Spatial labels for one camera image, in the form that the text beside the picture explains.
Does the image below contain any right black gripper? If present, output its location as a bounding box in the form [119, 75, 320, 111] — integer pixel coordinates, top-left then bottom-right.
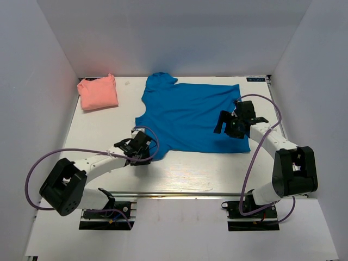
[214, 110, 245, 139]

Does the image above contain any blue t-shirt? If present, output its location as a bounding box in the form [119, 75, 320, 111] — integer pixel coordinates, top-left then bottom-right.
[135, 72, 250, 160]

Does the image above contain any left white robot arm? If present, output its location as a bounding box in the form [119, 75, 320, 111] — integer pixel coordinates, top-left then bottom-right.
[39, 129, 155, 217]

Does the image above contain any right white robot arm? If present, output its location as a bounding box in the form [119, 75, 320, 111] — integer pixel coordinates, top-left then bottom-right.
[214, 101, 318, 217]

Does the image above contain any blue label sticker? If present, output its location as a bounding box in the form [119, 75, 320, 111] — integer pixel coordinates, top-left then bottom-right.
[246, 77, 266, 82]

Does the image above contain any folded pink t-shirt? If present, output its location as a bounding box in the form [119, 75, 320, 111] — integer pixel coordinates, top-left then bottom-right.
[77, 74, 119, 111]

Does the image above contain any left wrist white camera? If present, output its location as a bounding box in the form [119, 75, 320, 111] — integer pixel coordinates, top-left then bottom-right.
[131, 128, 145, 141]

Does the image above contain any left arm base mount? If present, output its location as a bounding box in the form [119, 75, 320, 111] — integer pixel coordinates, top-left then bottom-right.
[79, 201, 136, 231]

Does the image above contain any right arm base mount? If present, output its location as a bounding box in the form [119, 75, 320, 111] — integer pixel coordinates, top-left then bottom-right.
[221, 201, 279, 232]

